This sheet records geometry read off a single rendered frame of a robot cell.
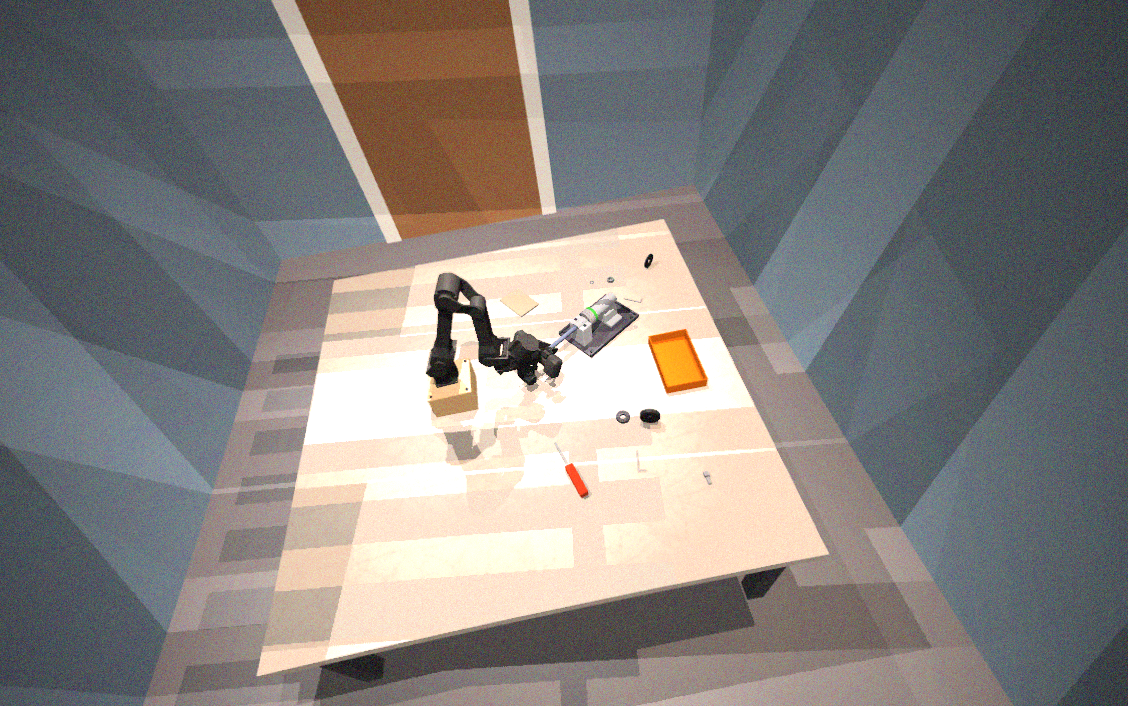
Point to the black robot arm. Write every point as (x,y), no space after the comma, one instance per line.
(441,363)

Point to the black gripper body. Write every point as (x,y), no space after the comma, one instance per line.
(552,363)

